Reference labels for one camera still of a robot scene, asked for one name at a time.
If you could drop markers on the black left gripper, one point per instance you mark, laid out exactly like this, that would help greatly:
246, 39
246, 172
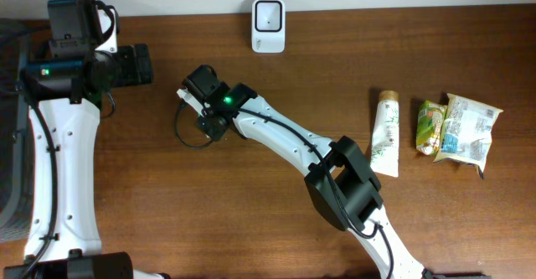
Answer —
135, 75

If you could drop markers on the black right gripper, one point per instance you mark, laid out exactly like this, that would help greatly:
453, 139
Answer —
214, 134

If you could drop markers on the white tube brown cap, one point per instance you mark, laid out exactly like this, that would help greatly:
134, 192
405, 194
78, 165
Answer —
385, 137

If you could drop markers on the green snack packet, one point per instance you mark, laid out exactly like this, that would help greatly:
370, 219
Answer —
428, 132

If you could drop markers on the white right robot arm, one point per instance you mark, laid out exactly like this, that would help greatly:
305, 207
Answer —
342, 186

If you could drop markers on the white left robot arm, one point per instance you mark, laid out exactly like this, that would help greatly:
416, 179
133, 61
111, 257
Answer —
50, 113

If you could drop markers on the white barcode scanner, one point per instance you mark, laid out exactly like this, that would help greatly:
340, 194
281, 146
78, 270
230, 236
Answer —
268, 26

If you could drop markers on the grey plastic mesh basket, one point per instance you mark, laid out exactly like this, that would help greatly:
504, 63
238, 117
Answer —
16, 174

